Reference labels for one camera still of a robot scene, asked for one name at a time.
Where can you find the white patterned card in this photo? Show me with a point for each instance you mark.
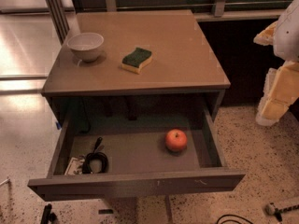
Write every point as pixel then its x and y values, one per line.
pixel 74 166

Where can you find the white ceramic bowl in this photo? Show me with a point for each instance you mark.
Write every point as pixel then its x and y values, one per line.
pixel 86 46

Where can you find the open grey top drawer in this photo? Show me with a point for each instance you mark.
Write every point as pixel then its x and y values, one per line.
pixel 139 163

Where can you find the red apple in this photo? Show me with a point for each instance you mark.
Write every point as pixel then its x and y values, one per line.
pixel 176 140

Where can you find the green yellow sponge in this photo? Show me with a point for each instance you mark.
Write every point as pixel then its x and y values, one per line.
pixel 136 60

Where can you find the white power strip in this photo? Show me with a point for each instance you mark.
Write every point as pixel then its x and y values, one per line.
pixel 278 208

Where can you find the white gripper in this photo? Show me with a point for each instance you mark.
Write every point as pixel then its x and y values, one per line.
pixel 288 32

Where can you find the grey cabinet counter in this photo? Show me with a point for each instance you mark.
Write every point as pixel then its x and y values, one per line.
pixel 182 60

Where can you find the black object on floor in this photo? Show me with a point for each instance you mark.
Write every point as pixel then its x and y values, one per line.
pixel 48 217

